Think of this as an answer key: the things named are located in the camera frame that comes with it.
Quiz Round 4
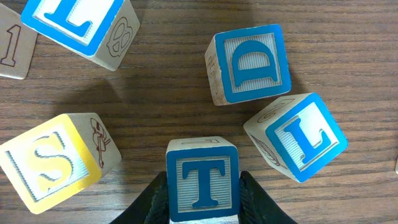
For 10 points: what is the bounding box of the blue L block lower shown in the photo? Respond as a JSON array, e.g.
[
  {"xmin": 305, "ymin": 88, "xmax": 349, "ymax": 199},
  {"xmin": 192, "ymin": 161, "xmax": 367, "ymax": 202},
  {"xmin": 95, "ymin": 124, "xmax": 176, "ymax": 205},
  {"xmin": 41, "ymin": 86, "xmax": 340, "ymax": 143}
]
[{"xmin": 243, "ymin": 93, "xmax": 348, "ymax": 182}]

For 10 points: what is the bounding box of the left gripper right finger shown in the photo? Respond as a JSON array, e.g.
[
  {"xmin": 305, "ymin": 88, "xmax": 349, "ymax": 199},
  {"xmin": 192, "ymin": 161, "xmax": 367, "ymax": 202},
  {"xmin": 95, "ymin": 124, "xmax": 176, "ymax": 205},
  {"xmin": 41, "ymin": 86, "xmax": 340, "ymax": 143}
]
[{"xmin": 238, "ymin": 170, "xmax": 297, "ymax": 224}]

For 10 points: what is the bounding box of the blue T block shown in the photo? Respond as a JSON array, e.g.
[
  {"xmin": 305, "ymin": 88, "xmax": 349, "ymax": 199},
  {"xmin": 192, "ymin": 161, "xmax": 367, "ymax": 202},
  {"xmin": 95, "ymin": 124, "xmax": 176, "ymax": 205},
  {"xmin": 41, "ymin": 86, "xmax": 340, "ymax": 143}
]
[{"xmin": 165, "ymin": 136, "xmax": 240, "ymax": 222}]

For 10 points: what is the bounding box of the blue l block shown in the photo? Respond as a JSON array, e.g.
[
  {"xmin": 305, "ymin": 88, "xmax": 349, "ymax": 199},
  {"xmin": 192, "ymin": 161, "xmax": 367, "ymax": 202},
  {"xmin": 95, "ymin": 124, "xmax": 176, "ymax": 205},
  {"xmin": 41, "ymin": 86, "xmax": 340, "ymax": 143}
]
[
  {"xmin": 21, "ymin": 0, "xmax": 140, "ymax": 71},
  {"xmin": 243, "ymin": 93, "xmax": 348, "ymax": 182}
]

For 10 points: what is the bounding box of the blue D block lower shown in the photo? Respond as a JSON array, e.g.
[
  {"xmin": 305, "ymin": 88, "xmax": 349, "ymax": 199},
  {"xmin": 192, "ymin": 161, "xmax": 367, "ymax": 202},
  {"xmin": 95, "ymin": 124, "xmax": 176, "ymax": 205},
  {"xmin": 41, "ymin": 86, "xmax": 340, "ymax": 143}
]
[{"xmin": 205, "ymin": 24, "xmax": 292, "ymax": 106}]

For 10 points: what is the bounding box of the yellow S block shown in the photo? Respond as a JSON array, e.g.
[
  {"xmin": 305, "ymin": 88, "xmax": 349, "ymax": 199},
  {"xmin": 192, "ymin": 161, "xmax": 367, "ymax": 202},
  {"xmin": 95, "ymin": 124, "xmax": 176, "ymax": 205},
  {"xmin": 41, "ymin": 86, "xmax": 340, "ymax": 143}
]
[{"xmin": 1, "ymin": 113, "xmax": 121, "ymax": 214}]

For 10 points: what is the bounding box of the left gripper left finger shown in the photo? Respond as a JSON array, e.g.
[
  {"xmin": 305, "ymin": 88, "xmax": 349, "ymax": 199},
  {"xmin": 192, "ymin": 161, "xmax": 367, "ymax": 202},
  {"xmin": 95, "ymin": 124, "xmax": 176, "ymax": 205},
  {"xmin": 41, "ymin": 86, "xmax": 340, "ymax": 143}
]
[{"xmin": 110, "ymin": 171, "xmax": 170, "ymax": 224}]

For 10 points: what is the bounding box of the blue L block upper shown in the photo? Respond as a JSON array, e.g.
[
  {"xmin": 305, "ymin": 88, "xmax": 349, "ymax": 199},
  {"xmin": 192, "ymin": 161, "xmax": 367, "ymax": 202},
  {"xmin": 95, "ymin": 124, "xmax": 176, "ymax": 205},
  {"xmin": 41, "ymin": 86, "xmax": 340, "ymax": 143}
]
[{"xmin": 21, "ymin": 0, "xmax": 140, "ymax": 71}]

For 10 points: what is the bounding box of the red A block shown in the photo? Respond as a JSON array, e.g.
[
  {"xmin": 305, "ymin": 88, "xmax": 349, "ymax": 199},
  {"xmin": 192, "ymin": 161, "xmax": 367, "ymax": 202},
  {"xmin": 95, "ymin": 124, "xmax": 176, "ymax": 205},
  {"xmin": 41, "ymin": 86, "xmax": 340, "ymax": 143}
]
[{"xmin": 0, "ymin": 4, "xmax": 38, "ymax": 80}]

